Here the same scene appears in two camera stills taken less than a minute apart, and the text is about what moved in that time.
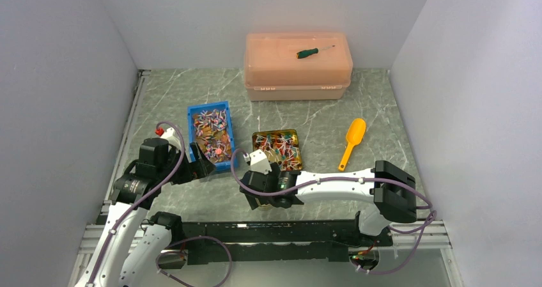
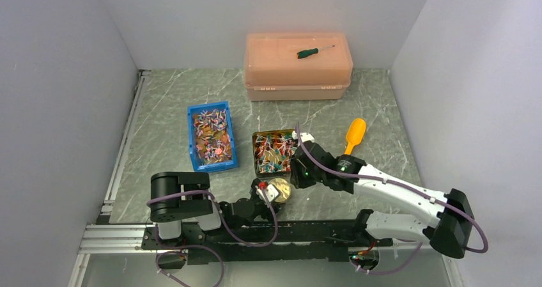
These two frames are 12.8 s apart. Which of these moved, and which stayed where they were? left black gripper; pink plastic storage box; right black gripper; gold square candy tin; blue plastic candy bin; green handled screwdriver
Moved: right black gripper; left black gripper
Stayed: green handled screwdriver; pink plastic storage box; gold square candy tin; blue plastic candy bin
